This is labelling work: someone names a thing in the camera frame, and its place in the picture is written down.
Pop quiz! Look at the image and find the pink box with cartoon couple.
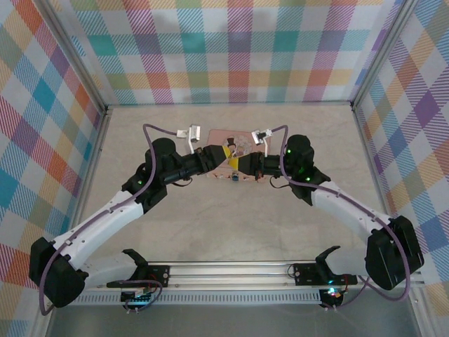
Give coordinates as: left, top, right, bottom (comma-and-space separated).
206, 128, 268, 182

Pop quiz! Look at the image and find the circuit board with green light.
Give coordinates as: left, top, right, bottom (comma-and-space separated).
120, 286, 156, 311

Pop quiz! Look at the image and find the circuit board with coloured lights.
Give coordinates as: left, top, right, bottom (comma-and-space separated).
318, 284, 344, 307

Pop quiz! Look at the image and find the aluminium frame floor rail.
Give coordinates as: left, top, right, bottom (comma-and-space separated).
350, 104, 433, 337
32, 105, 114, 337

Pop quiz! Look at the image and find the aluminium mounting rail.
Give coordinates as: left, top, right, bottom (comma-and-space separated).
83, 259, 359, 289

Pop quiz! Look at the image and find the aluminium frame post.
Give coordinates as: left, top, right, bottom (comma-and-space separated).
349, 0, 419, 110
41, 0, 110, 114

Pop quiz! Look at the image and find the grey metal base plate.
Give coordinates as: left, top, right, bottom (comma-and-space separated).
44, 303, 422, 337

